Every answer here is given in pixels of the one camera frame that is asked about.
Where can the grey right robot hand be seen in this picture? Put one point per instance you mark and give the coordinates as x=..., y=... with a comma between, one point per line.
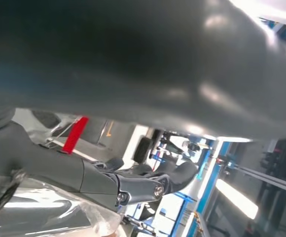
x=133, y=65

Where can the blue metal shelf rack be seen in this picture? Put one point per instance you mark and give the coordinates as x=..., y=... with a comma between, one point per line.
x=211, y=183

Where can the red barrier belt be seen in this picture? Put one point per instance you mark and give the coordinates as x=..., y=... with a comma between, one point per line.
x=75, y=135

